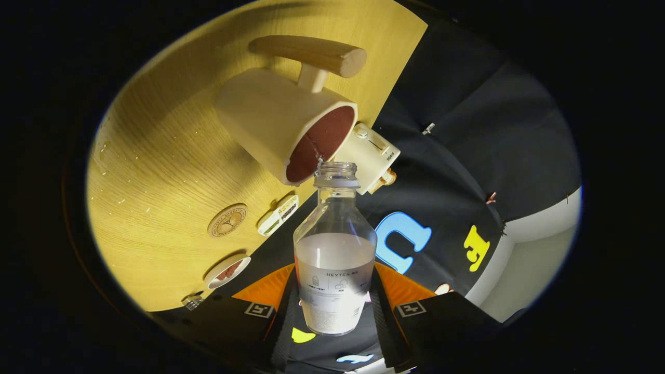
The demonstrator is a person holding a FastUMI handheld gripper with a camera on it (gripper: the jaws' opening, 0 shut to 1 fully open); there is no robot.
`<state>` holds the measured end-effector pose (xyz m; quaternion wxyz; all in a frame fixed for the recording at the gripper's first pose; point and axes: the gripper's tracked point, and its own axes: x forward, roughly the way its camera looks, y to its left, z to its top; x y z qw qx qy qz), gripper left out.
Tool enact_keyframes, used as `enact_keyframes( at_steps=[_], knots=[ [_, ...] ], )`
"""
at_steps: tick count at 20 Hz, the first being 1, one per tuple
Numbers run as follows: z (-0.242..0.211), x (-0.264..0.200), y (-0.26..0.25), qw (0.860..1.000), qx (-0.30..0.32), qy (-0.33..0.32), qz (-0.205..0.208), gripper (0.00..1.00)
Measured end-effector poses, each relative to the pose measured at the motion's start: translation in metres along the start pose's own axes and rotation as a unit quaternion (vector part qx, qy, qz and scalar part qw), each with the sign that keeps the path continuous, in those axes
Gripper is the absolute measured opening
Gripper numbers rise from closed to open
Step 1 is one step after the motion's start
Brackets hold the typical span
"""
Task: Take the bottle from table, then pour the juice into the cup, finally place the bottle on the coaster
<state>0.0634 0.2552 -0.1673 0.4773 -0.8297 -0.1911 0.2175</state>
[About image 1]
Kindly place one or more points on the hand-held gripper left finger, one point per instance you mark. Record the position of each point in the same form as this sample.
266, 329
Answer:
283, 332

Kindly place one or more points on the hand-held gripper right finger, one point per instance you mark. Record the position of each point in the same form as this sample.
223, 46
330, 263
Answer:
384, 332

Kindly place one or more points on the clear juice bottle white label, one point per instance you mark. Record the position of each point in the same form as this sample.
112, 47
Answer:
335, 259

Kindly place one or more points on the round wooden coaster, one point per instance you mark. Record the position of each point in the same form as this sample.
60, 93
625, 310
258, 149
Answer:
227, 220

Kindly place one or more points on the red-brown meat slice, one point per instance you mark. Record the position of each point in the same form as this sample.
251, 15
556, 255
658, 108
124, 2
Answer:
222, 274
234, 267

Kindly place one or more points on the white round plate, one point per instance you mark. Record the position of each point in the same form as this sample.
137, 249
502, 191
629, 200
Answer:
218, 279

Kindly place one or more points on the white divided snack dish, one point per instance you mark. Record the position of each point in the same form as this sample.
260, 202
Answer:
278, 217

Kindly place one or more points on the toast slice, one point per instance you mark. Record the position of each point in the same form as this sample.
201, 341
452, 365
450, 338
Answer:
385, 179

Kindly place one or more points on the copper clip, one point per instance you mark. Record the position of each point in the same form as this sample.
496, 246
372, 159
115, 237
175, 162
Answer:
491, 197

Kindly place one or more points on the cream toaster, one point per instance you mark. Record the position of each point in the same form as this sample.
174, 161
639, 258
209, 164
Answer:
369, 150

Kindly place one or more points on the wooden table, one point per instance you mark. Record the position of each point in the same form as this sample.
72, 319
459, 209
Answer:
156, 182

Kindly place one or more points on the silver metal clip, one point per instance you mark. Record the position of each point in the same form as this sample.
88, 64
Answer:
428, 128

